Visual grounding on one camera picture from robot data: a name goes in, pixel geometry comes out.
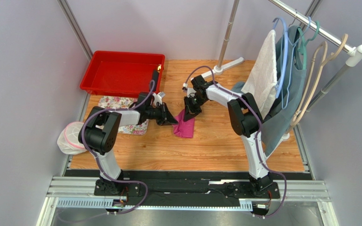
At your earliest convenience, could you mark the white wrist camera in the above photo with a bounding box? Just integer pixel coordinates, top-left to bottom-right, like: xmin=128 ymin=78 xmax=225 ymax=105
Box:
xmin=152 ymin=92 xmax=165 ymax=106
xmin=182 ymin=83 xmax=196 ymax=97

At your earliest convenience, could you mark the floral cloth mat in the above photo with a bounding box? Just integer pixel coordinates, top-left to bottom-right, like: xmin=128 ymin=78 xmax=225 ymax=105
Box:
xmin=98 ymin=96 xmax=148 ymax=136

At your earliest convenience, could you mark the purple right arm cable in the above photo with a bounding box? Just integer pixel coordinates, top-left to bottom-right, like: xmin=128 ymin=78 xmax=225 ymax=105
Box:
xmin=183 ymin=65 xmax=288 ymax=219

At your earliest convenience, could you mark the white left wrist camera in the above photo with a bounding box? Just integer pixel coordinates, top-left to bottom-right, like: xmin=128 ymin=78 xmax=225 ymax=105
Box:
xmin=152 ymin=92 xmax=165 ymax=106

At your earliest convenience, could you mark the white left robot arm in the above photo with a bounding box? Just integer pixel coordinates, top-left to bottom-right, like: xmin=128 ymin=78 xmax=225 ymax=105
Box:
xmin=78 ymin=92 xmax=178 ymax=195

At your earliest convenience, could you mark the black object in tray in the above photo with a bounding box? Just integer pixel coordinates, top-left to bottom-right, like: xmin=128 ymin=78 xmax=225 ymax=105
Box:
xmin=149 ymin=64 xmax=162 ymax=92

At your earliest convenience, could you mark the green clothes hanger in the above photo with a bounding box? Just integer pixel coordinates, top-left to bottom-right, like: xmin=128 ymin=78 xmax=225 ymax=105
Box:
xmin=297 ymin=21 xmax=320 ymax=69

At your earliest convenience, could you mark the white mesh laundry bag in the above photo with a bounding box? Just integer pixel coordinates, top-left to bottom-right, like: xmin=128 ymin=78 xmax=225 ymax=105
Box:
xmin=57 ymin=121 xmax=87 ymax=155

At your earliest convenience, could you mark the metal clothes rack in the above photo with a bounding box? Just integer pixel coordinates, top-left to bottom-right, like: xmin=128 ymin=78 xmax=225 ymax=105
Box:
xmin=190 ymin=0 xmax=362 ymax=142

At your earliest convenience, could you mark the red plastic tray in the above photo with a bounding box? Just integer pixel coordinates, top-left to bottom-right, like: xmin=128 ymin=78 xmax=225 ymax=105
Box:
xmin=80 ymin=50 xmax=165 ymax=97

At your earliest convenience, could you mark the white towel on hanger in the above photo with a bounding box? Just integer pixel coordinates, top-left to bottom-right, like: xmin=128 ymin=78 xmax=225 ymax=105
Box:
xmin=241 ymin=30 xmax=278 ymax=118

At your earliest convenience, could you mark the magenta paper napkin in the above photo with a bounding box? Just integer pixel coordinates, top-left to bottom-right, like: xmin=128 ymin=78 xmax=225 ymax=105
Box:
xmin=173 ymin=109 xmax=195 ymax=138

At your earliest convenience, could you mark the black table edge rail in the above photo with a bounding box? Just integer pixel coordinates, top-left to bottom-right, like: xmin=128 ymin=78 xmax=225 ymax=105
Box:
xmin=43 ymin=169 xmax=332 ymax=211

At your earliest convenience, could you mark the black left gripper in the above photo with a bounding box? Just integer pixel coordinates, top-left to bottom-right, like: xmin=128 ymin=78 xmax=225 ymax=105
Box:
xmin=146 ymin=102 xmax=179 ymax=126

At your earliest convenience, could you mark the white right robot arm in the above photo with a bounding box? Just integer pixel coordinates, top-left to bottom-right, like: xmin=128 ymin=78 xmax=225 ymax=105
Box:
xmin=182 ymin=75 xmax=271 ymax=196

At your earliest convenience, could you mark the beige clothes hanger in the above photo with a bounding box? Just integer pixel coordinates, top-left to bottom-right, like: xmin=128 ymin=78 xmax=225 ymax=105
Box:
xmin=294 ymin=33 xmax=349 ymax=126
xmin=287 ymin=41 xmax=329 ymax=132

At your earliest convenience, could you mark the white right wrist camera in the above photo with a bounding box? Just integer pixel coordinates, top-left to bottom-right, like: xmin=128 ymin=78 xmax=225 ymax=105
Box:
xmin=182 ymin=83 xmax=196 ymax=97

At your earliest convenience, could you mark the teal garment on hanger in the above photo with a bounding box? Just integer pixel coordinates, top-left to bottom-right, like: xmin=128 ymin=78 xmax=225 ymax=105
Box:
xmin=231 ymin=25 xmax=306 ymax=156

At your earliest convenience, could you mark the blue clothes hanger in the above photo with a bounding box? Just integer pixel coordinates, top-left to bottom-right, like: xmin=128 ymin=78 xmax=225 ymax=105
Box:
xmin=273 ymin=17 xmax=307 ymax=111

